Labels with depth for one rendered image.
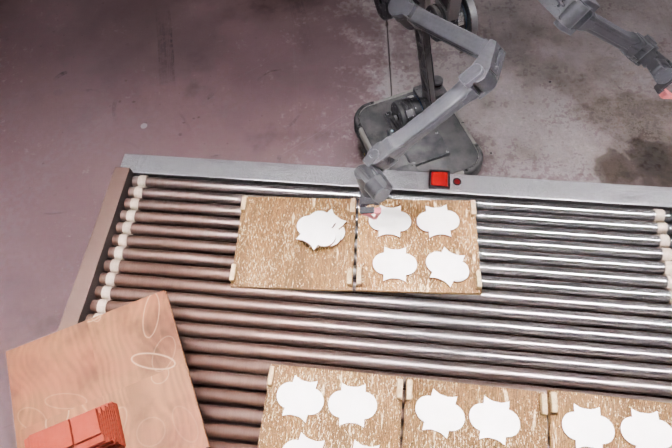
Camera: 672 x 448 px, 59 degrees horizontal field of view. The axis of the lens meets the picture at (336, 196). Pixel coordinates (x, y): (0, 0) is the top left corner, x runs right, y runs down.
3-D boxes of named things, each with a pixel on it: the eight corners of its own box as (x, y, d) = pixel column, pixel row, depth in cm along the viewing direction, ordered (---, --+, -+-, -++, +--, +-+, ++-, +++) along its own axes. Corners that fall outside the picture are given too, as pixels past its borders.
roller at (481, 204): (137, 179, 230) (133, 172, 226) (665, 214, 211) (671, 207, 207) (134, 189, 228) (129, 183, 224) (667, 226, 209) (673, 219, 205)
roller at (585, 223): (134, 190, 228) (129, 183, 224) (667, 226, 209) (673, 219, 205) (130, 201, 225) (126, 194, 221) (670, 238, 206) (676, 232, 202)
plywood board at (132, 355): (8, 353, 182) (5, 351, 181) (166, 291, 190) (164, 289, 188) (29, 525, 158) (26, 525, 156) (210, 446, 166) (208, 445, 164)
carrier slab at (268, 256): (244, 198, 218) (243, 196, 217) (356, 200, 215) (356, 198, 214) (230, 288, 200) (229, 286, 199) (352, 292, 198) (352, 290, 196)
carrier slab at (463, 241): (358, 200, 215) (358, 198, 214) (473, 202, 212) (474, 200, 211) (355, 291, 197) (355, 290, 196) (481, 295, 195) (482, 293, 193)
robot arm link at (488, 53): (519, 56, 169) (507, 40, 161) (491, 97, 171) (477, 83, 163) (412, 4, 196) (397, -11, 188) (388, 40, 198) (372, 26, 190)
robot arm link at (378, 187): (388, 154, 187) (373, 146, 180) (410, 177, 180) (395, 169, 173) (363, 183, 190) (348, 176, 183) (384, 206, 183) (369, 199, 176)
